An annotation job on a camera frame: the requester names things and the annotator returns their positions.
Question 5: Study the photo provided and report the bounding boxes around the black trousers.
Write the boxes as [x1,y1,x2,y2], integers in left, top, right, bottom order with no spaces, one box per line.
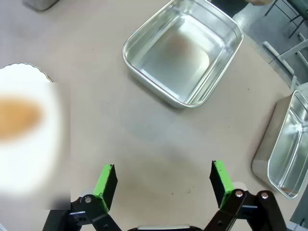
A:
[231,0,251,18]

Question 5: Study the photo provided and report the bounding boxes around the person's left hand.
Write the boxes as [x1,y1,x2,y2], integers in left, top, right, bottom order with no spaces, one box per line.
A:
[249,0,273,6]

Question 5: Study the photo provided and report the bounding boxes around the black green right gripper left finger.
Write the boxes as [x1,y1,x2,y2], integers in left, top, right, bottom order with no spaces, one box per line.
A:
[71,164,122,231]

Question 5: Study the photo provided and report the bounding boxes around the black folding chair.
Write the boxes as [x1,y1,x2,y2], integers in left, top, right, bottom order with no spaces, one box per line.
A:
[264,0,308,39]

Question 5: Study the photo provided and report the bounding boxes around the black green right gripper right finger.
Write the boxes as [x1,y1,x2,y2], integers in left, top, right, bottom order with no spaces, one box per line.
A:
[204,160,287,231]

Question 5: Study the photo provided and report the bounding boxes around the rectangular steel container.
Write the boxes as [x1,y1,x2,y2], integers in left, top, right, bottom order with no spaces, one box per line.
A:
[251,89,308,199]
[122,0,244,109]
[23,0,60,12]

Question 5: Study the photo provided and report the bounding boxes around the white scalloped plate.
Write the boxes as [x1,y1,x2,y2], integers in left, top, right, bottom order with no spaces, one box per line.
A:
[0,63,71,198]

